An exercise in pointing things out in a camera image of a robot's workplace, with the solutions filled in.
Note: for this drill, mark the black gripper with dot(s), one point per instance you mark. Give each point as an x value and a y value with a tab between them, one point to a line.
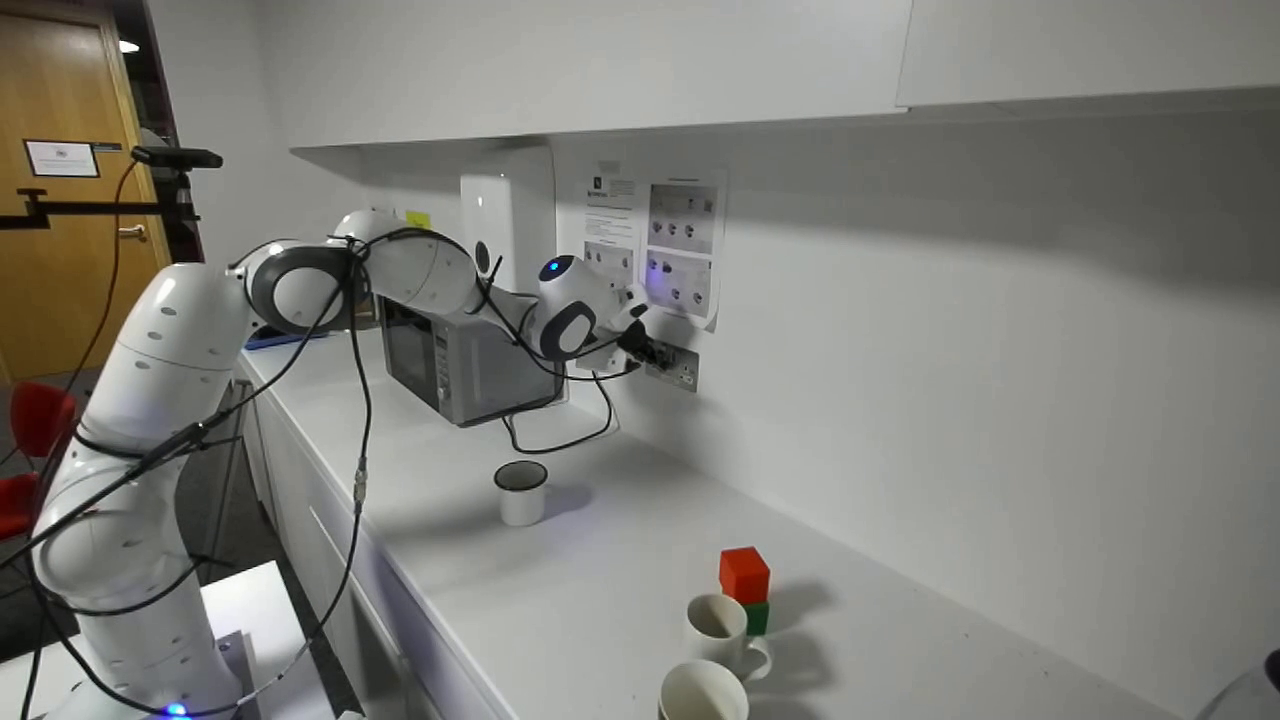
635	338

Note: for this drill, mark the wall socket with switches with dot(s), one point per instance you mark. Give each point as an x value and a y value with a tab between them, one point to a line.
677	365

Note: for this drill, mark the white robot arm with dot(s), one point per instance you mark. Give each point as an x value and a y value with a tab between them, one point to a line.
105	538

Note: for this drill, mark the socket photo sheet right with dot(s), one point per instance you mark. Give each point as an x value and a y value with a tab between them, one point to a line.
680	248

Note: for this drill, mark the silver microwave oven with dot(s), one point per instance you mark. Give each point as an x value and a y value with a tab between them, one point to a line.
461	365

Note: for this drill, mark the small white speckled cup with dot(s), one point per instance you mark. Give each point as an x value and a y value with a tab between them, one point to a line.
523	489

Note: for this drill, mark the red cube block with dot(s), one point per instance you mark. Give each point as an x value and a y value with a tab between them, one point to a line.
744	572

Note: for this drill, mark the white mug with dark inside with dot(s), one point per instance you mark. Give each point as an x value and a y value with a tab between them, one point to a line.
717	630

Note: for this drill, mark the green cube block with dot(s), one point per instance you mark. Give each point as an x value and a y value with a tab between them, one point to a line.
757	618

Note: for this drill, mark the white lower counter cabinets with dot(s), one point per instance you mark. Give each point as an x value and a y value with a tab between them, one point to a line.
383	632

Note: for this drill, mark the wooden door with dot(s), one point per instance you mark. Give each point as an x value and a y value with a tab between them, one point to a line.
66	138

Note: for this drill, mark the red chair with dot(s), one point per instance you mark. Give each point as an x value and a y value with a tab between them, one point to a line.
40	421

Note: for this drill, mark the left wall socket with plug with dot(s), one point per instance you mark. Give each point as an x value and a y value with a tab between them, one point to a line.
606	360

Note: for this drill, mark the white mug near camera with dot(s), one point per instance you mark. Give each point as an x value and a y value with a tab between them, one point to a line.
700	689

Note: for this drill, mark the white upper wall cabinets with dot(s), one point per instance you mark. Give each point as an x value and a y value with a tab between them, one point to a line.
461	68

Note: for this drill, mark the black camera on stand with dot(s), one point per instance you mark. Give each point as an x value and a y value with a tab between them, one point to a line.
171	175

